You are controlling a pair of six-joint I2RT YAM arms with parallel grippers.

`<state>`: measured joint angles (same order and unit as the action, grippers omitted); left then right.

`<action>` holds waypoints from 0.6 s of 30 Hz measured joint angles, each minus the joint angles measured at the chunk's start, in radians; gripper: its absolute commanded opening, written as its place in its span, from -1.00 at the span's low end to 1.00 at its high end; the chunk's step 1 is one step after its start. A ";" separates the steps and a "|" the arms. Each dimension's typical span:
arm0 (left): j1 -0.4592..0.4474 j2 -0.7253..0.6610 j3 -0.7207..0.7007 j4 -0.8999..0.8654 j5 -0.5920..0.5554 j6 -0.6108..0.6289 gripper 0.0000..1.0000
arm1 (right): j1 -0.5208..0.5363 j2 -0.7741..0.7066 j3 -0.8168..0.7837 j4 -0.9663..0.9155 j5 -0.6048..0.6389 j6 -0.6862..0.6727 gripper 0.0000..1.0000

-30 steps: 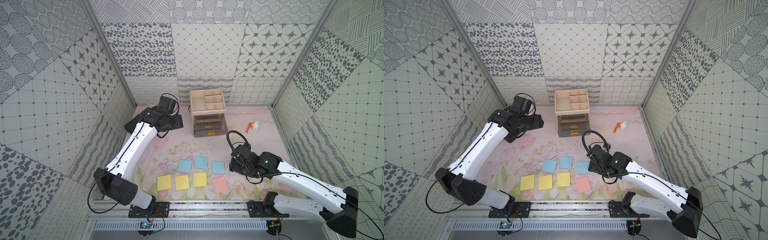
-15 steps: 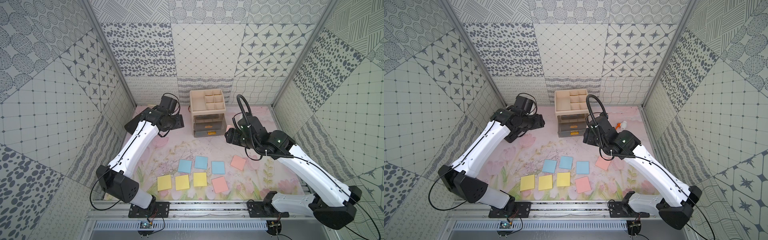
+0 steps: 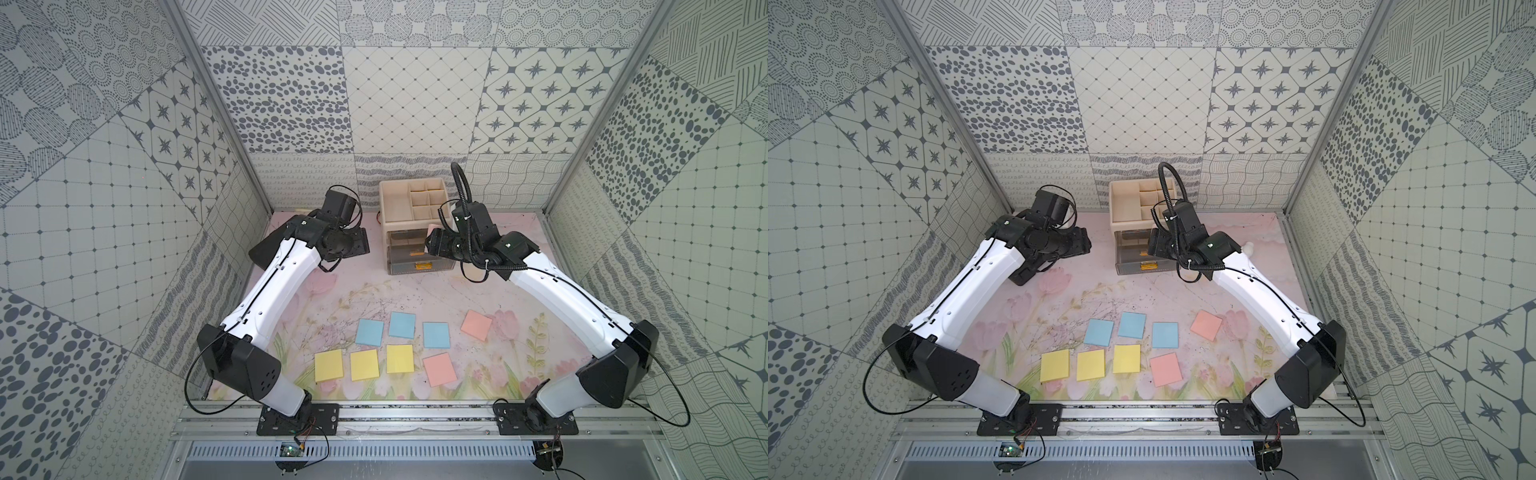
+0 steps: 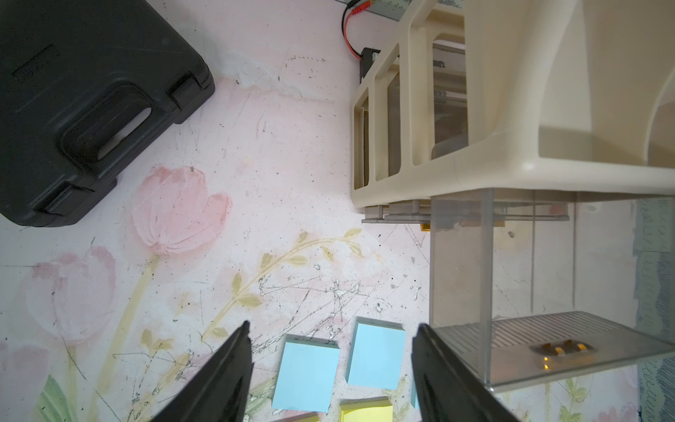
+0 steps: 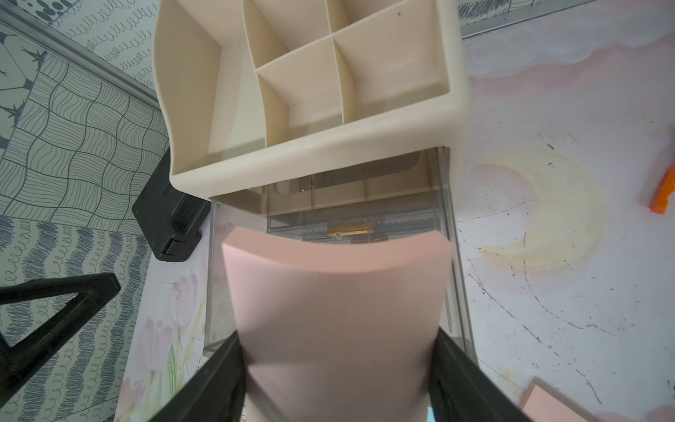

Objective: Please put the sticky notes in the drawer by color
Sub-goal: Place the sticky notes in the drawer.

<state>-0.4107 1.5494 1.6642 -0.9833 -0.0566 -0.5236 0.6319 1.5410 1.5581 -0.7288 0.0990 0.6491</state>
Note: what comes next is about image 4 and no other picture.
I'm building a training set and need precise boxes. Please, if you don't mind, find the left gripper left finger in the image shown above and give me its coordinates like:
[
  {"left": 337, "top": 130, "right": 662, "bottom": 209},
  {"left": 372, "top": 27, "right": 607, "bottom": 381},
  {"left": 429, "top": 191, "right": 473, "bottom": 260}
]
[{"left": 154, "top": 321, "right": 253, "bottom": 422}]

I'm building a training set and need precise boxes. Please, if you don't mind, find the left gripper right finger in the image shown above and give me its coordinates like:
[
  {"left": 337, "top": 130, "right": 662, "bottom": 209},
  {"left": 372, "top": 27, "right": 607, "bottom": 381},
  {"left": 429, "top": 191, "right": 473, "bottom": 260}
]
[{"left": 411, "top": 324, "right": 518, "bottom": 422}]

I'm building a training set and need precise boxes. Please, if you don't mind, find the clear grey drawer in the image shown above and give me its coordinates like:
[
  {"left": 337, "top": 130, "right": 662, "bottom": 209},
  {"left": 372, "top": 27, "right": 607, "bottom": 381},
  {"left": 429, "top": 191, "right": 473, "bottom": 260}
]
[
  {"left": 429, "top": 189, "right": 674, "bottom": 392},
  {"left": 361, "top": 200, "right": 571, "bottom": 227}
]

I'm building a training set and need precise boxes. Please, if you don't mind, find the beige desktop drawer organizer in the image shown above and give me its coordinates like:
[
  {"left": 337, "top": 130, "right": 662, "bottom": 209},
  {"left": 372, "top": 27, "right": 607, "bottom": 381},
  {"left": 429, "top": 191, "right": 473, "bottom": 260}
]
[{"left": 351, "top": 1, "right": 674, "bottom": 207}]

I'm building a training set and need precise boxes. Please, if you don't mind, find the right blue sticky pad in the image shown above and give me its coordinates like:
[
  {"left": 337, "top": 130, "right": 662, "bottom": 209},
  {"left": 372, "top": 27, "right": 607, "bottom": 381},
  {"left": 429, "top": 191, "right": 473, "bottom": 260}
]
[{"left": 410, "top": 380, "right": 418, "bottom": 409}]

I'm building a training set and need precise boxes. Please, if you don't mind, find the blue sticky pad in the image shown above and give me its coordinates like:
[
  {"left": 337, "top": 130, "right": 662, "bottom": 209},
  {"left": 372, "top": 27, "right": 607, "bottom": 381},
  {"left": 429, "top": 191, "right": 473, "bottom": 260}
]
[
  {"left": 272, "top": 334, "right": 340, "bottom": 413},
  {"left": 346, "top": 316, "right": 406, "bottom": 390},
  {"left": 410, "top": 380, "right": 418, "bottom": 409}
]

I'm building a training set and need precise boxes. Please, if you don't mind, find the right yellow sticky pad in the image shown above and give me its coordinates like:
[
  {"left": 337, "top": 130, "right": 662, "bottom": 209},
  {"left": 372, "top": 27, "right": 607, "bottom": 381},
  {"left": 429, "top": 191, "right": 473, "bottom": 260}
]
[{"left": 339, "top": 397, "right": 394, "bottom": 422}]

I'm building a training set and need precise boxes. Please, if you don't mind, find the yellow sticky pad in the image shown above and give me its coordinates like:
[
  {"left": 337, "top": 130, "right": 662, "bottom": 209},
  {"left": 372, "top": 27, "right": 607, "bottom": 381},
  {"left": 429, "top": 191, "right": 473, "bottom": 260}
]
[
  {"left": 275, "top": 413, "right": 320, "bottom": 422},
  {"left": 339, "top": 397, "right": 394, "bottom": 422}
]

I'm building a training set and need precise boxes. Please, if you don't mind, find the middle blue sticky pad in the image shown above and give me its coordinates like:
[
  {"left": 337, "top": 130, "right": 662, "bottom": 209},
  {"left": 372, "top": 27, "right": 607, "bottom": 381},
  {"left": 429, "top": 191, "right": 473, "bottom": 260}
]
[{"left": 346, "top": 316, "right": 406, "bottom": 390}]

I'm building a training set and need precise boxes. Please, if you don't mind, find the left blue sticky pad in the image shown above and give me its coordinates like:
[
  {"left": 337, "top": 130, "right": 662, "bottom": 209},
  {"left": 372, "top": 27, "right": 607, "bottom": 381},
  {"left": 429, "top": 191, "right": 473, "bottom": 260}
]
[{"left": 272, "top": 334, "right": 340, "bottom": 413}]

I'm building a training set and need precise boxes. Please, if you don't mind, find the middle yellow sticky pad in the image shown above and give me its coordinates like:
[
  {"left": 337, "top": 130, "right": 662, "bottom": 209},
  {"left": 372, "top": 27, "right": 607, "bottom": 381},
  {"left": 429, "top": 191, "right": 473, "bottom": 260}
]
[{"left": 275, "top": 413, "right": 320, "bottom": 422}]

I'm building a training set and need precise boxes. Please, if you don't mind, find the floral pink table mat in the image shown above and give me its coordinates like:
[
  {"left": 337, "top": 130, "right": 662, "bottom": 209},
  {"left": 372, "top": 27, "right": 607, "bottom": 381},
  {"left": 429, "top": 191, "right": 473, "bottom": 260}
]
[{"left": 0, "top": 0, "right": 675, "bottom": 422}]

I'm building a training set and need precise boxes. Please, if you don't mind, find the black plastic tool case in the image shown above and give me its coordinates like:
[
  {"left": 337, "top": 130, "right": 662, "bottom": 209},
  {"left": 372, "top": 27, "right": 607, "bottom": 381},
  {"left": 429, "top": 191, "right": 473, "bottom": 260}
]
[{"left": 1, "top": 1, "right": 216, "bottom": 228}]

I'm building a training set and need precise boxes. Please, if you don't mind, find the red black wire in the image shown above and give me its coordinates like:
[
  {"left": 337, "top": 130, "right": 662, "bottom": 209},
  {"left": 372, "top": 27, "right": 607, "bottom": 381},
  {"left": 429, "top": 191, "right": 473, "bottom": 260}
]
[{"left": 340, "top": 0, "right": 381, "bottom": 80}]

